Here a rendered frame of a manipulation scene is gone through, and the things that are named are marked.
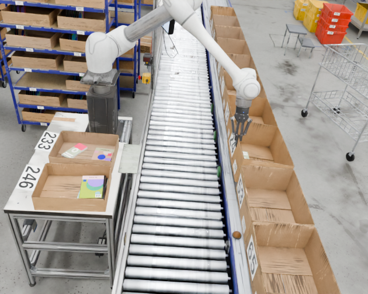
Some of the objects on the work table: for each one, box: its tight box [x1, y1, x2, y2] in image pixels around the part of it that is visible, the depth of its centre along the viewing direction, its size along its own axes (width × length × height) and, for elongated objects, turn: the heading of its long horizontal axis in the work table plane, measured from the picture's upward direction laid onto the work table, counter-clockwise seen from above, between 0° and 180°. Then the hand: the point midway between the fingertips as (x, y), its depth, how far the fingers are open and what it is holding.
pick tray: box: [32, 163, 112, 212], centre depth 195 cm, size 28×38×10 cm
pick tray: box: [48, 131, 119, 173], centre depth 222 cm, size 28×38×10 cm
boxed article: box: [61, 143, 88, 158], centre depth 226 cm, size 8×16×2 cm, turn 142°
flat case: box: [91, 148, 114, 161], centre depth 223 cm, size 14×19×2 cm
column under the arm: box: [85, 85, 124, 142], centre depth 240 cm, size 26×26×33 cm
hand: (238, 140), depth 200 cm, fingers closed
